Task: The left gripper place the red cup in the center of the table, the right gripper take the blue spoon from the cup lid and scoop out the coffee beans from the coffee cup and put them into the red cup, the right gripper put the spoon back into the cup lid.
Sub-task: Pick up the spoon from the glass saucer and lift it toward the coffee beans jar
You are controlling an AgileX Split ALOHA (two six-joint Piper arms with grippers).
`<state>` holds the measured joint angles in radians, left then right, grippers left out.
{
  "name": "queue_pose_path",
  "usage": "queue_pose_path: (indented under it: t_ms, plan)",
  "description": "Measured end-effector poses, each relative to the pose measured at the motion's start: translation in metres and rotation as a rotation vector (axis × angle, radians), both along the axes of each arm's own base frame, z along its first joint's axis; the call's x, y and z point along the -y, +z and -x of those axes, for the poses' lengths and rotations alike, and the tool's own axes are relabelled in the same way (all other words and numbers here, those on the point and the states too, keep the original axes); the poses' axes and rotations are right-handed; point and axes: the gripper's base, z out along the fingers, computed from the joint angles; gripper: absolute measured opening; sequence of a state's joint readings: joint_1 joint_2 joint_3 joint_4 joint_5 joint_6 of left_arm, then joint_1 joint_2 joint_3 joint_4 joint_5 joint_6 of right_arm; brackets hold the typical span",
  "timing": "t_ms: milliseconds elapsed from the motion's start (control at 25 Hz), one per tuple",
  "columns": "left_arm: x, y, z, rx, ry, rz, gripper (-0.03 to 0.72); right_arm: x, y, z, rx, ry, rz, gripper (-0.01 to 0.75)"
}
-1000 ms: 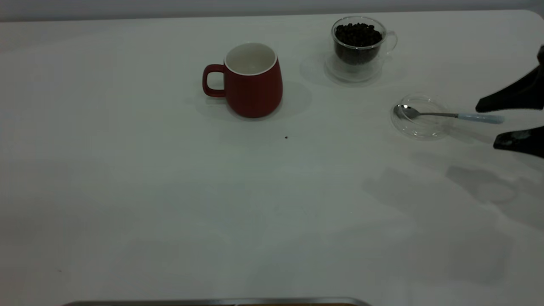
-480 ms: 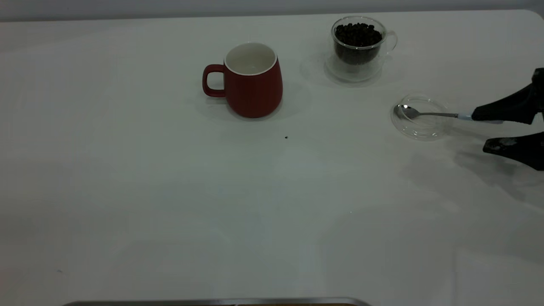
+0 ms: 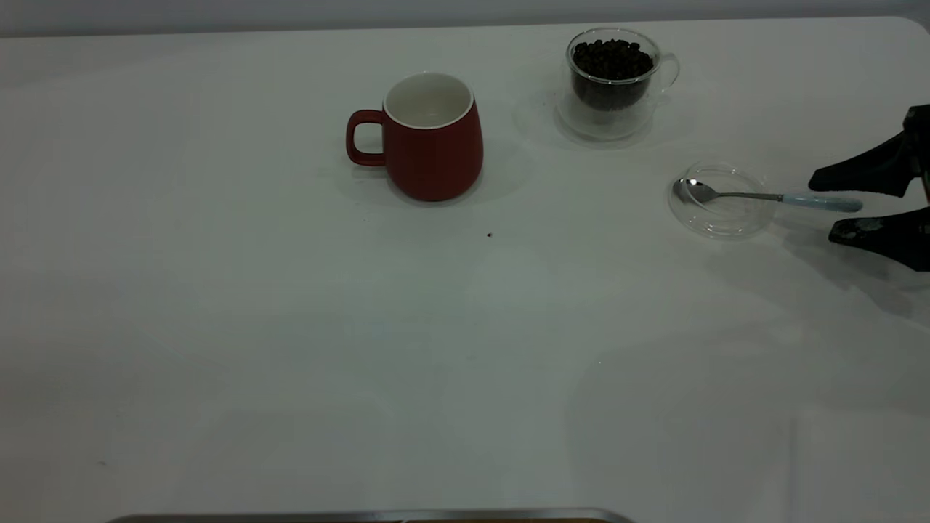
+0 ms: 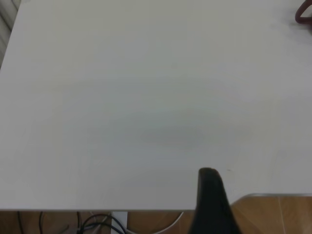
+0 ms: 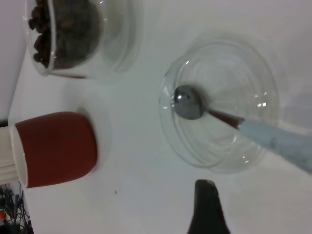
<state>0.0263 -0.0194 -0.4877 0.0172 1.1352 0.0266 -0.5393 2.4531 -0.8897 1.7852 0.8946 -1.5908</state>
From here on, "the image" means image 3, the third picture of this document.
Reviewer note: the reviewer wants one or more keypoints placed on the clear round glass dish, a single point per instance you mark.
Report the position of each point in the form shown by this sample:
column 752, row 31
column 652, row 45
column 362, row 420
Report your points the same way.
column 726, row 222

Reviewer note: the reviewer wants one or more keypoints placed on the red ceramic mug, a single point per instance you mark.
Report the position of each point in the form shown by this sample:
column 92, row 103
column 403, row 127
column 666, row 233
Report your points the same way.
column 436, row 163

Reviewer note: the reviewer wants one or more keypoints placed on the dark coffee beans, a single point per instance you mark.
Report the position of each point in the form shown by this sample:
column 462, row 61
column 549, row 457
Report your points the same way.
column 612, row 62

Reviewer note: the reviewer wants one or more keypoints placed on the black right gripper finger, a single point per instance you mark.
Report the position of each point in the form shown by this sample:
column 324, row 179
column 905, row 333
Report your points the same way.
column 883, row 167
column 897, row 236

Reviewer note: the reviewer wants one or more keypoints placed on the clear glass cup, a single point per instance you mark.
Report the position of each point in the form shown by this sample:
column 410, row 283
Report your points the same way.
column 603, row 125

